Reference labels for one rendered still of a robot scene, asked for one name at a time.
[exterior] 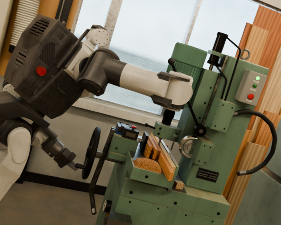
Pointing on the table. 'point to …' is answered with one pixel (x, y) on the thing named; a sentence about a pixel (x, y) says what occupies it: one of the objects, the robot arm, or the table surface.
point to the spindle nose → (167, 117)
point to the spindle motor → (188, 62)
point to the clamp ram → (143, 141)
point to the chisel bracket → (166, 131)
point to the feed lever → (200, 130)
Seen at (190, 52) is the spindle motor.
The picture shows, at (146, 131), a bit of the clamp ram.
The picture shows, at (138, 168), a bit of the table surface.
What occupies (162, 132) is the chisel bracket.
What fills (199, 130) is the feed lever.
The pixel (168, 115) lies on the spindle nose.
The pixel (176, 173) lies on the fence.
